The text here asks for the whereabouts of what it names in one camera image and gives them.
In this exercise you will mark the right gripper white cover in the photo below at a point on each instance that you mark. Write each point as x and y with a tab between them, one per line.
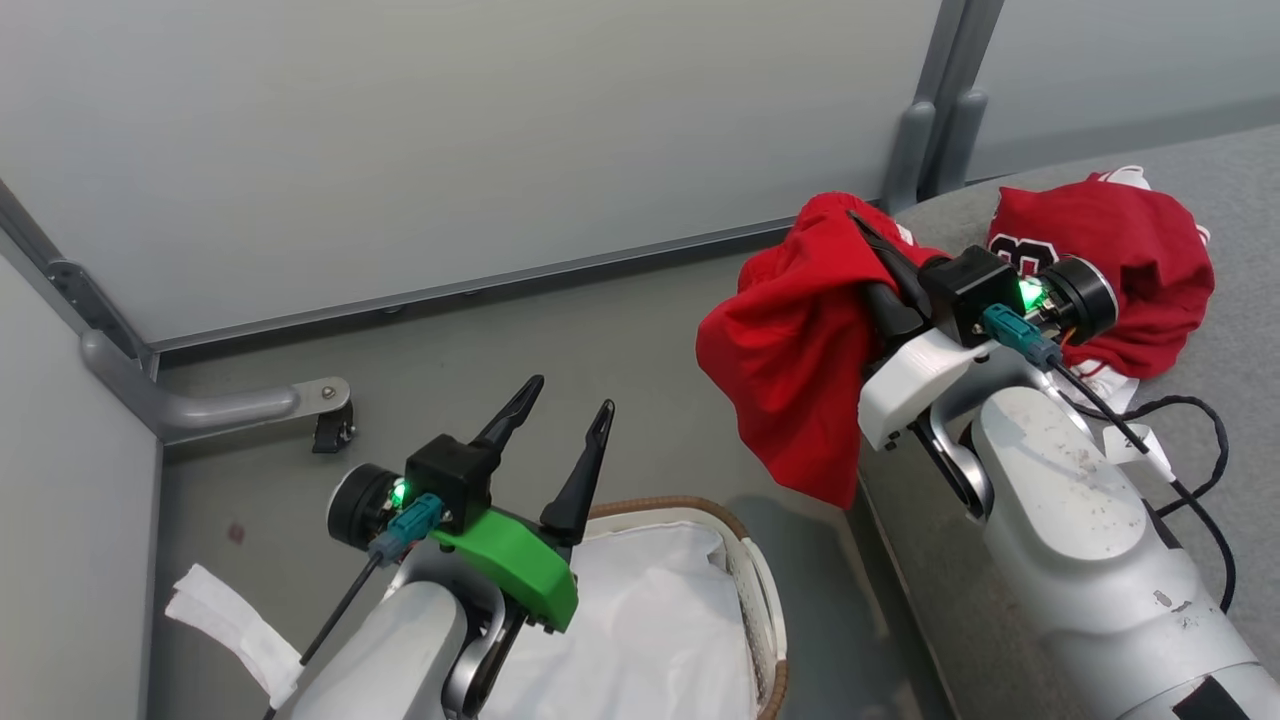
915	385

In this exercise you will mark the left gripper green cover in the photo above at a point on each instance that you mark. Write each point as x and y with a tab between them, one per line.
515	565

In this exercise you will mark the plain red garment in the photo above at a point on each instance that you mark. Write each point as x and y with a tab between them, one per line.
800	340

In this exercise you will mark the red jersey with lettering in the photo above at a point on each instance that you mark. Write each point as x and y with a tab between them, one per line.
1130	250

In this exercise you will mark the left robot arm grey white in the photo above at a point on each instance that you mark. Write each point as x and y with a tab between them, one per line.
390	650

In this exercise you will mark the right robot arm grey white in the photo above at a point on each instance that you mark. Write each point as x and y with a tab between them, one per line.
1080	540

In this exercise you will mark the grey fabric sofa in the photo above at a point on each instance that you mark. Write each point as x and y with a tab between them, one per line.
1240	330

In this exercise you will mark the black caster wheel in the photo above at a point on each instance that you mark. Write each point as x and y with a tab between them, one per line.
333	430

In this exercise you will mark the wicker laundry basket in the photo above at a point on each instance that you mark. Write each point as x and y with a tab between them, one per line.
765	600

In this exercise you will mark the grey metal partition foot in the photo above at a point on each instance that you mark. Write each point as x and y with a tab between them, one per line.
210	408

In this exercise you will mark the white cloth strip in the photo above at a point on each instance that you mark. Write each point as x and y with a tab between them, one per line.
235	625

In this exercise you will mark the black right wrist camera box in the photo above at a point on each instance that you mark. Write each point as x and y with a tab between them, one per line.
970	290

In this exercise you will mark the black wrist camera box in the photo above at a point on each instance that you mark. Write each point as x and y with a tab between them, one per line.
450	475
970	290

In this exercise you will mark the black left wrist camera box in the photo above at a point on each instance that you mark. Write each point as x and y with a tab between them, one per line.
450	475

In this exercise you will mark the grey partition base rail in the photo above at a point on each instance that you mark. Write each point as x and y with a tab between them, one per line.
500	280

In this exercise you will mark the grey partition double post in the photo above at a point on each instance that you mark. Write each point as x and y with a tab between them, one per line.
945	100

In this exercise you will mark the grey partition corner post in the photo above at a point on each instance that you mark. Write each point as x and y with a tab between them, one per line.
70	290

